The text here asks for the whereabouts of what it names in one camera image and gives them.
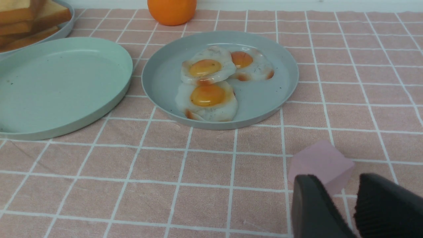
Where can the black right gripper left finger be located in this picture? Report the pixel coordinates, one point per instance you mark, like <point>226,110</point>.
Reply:
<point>314,214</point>

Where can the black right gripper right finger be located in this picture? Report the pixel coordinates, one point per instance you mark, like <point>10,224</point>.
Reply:
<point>387,210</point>

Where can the fried egg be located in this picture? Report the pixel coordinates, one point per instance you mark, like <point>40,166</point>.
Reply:
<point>211,103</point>
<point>251,64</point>
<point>208,66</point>

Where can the toast slice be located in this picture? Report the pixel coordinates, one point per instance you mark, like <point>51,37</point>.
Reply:
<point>12,11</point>
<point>30,40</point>
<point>51,14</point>

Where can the pink foam block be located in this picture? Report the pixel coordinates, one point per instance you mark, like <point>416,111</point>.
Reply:
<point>324,161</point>

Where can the grey egg plate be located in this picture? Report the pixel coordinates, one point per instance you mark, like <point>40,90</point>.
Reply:
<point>257,100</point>

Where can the fried egg front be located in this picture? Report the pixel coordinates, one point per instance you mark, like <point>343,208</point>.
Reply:
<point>211,103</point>

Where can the pink checkered tablecloth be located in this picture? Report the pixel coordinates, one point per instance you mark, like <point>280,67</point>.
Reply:
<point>137,174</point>

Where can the orange fruit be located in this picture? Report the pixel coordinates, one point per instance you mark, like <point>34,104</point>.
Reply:
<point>172,12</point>

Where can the mint green plate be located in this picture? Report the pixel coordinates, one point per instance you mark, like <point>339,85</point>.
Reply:
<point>58,87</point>

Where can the light blue bread plate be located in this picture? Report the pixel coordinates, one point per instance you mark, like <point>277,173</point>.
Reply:
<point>64,31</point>

